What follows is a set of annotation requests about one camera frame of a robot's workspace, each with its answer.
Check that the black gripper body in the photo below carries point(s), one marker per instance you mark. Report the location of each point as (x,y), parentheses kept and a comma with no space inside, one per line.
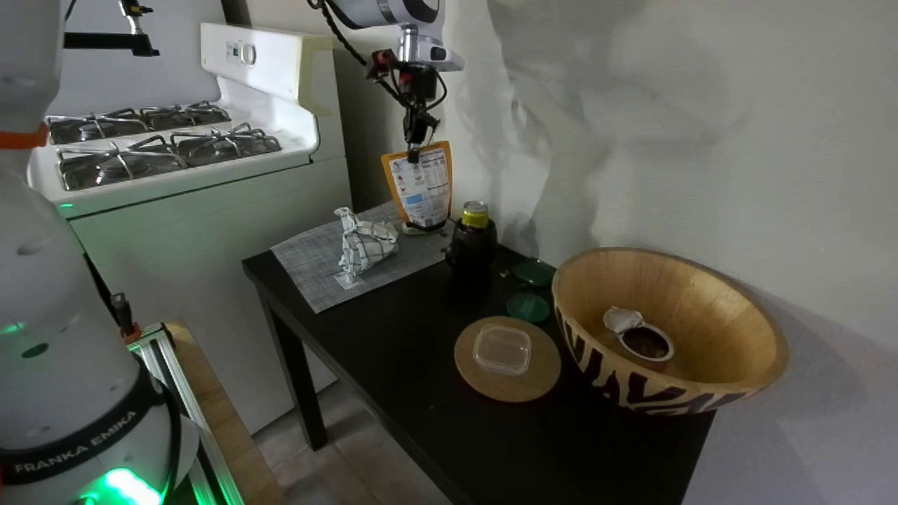
(419,87)

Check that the orange packet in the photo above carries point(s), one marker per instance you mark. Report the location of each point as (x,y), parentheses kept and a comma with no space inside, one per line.
(419,191)

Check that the checkered crumpled cloth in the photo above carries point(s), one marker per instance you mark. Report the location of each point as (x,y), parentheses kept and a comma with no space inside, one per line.
(363,244)

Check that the dark jar yellow lid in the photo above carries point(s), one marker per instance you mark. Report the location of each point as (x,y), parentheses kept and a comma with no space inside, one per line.
(472,250)

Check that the grey woven placemat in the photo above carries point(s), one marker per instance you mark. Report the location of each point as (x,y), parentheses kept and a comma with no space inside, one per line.
(304,267)

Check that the clear plastic lidded container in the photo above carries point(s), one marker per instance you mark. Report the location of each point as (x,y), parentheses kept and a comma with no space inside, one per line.
(500,350)

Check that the white gas stove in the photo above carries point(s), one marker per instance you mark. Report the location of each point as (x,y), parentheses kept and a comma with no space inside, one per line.
(187,254)

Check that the black stove burner grate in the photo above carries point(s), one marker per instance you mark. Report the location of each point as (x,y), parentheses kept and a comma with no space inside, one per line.
(142,120)
(158,159)

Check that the round wooden coaster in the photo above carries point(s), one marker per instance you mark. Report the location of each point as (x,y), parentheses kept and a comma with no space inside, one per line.
(534,380)

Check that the white measuring cup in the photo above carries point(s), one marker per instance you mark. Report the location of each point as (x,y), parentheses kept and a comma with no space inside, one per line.
(641,336)

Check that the black table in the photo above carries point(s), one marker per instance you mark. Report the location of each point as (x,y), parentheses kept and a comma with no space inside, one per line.
(488,438)

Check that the black boom bar orange tape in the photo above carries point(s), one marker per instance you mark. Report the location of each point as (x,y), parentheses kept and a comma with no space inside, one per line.
(107,41)

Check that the wooden board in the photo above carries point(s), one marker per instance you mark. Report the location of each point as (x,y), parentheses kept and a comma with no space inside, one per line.
(227,410)

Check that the black clamp lever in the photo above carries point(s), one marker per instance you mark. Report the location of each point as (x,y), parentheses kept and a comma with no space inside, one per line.
(119,313)

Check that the patterned wooden bowl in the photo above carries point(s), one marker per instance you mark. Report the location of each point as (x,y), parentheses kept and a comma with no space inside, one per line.
(719,317)

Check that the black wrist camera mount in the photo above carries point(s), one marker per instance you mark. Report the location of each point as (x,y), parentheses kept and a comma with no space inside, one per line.
(382,62)

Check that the aluminium frame rail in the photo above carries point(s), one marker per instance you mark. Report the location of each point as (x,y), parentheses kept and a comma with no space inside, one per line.
(173,375)

